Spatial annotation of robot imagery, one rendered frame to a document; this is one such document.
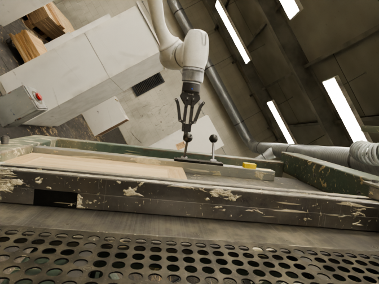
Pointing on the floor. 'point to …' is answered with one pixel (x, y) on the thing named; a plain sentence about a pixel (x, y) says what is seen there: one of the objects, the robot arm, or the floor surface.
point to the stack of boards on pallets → (48, 23)
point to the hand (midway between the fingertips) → (185, 132)
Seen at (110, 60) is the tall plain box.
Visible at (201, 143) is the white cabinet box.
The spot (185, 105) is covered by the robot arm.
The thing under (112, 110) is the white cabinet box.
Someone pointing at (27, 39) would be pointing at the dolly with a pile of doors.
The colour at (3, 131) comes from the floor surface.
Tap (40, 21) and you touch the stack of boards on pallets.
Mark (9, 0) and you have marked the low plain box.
